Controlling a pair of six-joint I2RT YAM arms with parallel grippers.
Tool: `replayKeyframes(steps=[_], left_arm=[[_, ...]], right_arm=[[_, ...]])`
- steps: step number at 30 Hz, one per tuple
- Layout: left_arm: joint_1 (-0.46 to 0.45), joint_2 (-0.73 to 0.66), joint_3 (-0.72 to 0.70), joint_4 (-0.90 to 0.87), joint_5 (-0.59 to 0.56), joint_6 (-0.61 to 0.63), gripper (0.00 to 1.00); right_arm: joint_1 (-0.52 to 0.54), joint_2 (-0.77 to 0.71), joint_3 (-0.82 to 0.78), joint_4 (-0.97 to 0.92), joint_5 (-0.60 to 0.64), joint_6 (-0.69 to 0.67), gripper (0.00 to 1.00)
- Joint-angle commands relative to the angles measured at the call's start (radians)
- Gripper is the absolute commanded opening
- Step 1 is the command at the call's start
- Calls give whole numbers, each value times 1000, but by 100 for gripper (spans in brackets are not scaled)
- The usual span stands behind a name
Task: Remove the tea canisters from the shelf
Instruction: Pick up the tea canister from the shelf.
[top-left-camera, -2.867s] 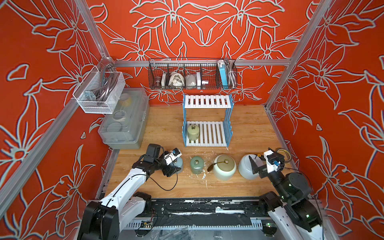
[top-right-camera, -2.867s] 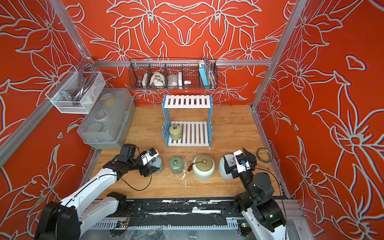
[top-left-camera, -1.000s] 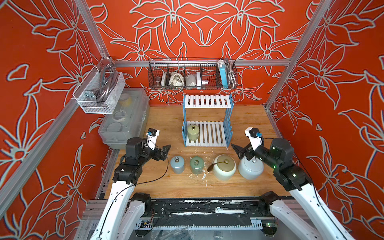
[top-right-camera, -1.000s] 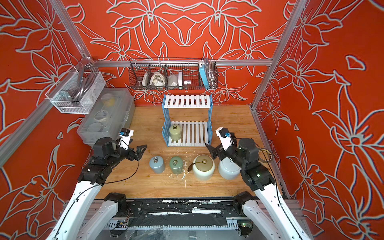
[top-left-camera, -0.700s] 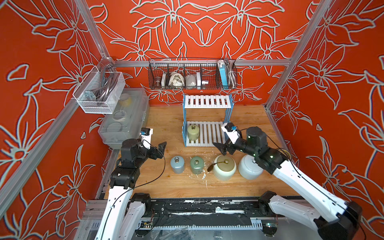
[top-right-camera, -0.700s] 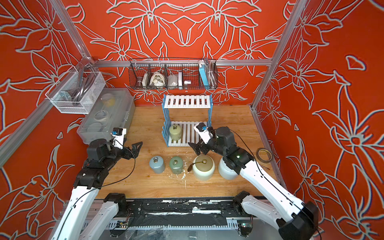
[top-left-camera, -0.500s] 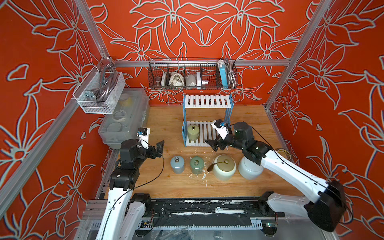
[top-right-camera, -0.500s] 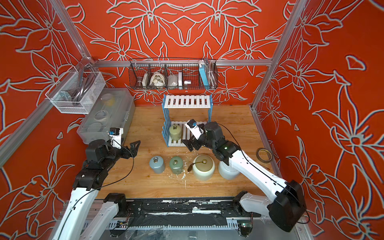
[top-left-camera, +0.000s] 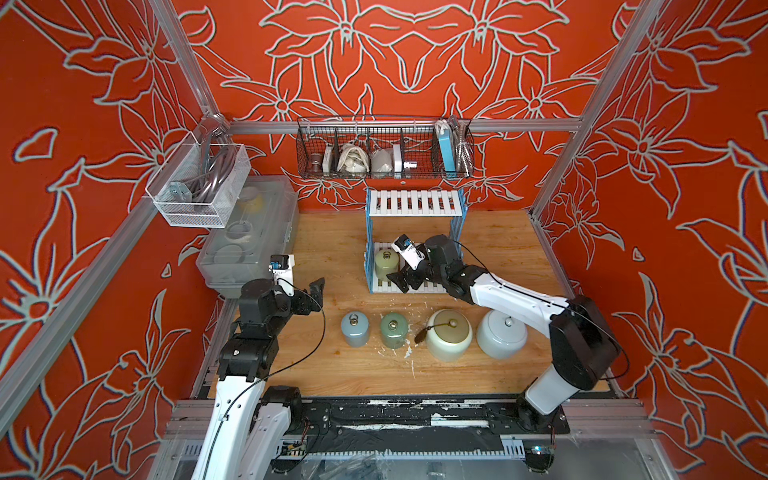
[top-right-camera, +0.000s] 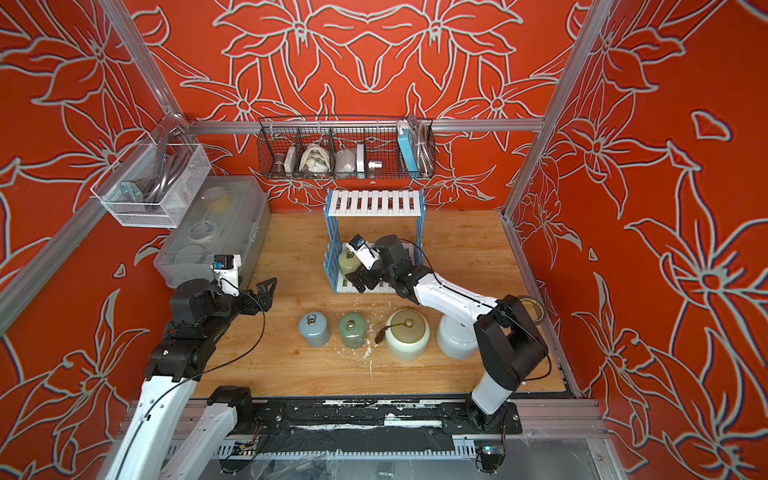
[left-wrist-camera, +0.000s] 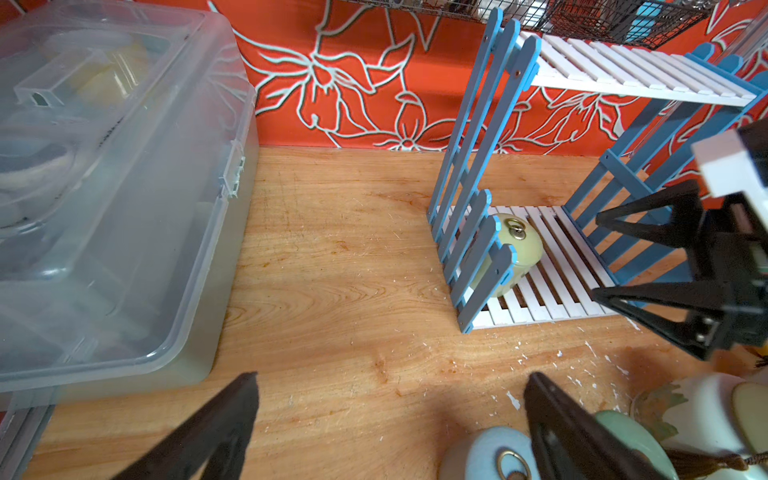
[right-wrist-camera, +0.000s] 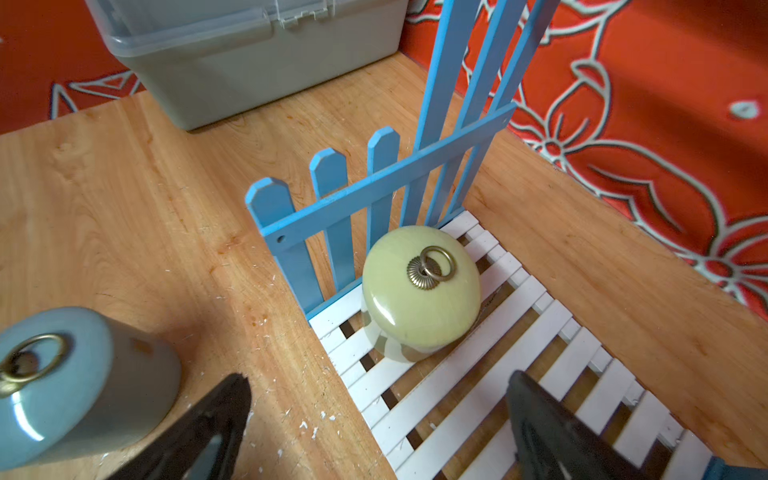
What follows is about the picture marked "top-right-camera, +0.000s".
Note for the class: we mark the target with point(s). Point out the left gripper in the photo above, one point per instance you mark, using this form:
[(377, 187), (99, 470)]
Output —
[(251, 307)]

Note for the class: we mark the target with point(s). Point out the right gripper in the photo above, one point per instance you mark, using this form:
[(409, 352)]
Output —
[(364, 275)]

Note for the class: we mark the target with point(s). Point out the yellow-green small canister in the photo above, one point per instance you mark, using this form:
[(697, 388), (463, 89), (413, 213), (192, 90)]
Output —
[(348, 263)]

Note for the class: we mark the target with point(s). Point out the green small canister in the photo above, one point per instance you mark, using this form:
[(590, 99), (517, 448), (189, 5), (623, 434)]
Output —
[(353, 330)]

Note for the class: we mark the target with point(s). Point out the grey-blue small canister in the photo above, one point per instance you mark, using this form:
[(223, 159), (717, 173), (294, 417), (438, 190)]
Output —
[(314, 328)]

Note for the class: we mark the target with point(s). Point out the white ceramic jar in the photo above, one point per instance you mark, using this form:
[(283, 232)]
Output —
[(456, 340)]

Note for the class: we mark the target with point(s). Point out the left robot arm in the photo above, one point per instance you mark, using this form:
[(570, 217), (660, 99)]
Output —
[(202, 312)]

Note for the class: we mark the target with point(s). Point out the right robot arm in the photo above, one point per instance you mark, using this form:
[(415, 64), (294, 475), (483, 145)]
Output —
[(510, 344)]

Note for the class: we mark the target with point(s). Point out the clear plastic storage box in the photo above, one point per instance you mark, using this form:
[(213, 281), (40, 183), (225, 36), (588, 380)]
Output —
[(230, 215)]

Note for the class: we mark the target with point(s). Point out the plastic wrapped white item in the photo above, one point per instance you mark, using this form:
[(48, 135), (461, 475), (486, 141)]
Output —
[(345, 163)]

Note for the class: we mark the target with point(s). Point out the white box in basket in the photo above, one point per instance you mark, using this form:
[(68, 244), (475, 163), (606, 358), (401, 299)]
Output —
[(360, 161)]

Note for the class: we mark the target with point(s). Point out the beige felt cloth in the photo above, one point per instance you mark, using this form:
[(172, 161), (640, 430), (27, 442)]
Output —
[(315, 159)]

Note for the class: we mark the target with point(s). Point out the brown tape roll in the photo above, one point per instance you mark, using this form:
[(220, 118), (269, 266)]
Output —
[(535, 309)]

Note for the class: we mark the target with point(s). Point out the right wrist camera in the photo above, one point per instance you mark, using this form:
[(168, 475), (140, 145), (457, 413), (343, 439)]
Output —
[(367, 255)]

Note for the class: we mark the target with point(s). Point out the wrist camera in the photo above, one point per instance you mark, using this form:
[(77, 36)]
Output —
[(367, 255), (225, 269)]

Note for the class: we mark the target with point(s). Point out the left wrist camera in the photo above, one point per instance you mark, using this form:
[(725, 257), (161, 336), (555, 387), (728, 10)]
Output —
[(225, 269)]

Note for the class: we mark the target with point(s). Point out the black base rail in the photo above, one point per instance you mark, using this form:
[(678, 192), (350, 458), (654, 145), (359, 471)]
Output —
[(453, 415)]

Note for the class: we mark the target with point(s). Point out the black wire wall basket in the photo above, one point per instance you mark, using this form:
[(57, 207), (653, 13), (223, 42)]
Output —
[(351, 148)]

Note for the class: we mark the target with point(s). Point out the clear wall bin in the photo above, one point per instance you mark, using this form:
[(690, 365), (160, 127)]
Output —
[(154, 182)]

